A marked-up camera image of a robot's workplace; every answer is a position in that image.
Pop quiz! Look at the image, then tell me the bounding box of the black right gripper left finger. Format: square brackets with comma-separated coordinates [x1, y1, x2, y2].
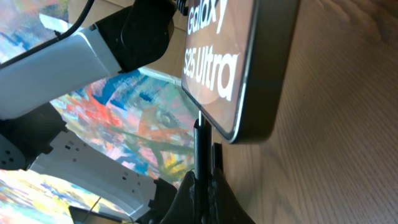
[160, 171, 199, 224]

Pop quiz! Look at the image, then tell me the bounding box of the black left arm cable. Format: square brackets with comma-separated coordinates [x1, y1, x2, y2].
[0, 0, 96, 70]

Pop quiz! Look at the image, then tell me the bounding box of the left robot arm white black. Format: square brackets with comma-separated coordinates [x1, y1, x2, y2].
[1, 0, 177, 223]

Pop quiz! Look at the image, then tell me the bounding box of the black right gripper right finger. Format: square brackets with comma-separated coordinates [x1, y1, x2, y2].
[208, 142, 255, 224]

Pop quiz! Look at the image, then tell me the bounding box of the colourful painted floor mat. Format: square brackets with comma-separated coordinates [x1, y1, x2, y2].
[1, 1, 195, 223]

